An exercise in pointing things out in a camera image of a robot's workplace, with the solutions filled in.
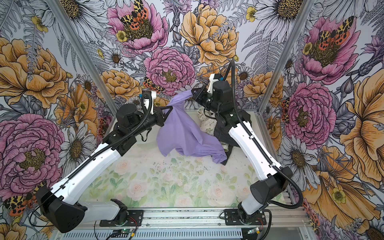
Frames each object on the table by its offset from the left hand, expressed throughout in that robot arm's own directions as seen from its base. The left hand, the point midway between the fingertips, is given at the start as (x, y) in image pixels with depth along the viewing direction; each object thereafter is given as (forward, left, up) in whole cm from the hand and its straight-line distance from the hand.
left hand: (172, 111), depth 68 cm
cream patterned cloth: (+21, -20, -29) cm, 41 cm away
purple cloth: (-2, -4, -11) cm, 12 cm away
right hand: (+6, -9, +5) cm, 12 cm away
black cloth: (+10, -28, -31) cm, 43 cm away
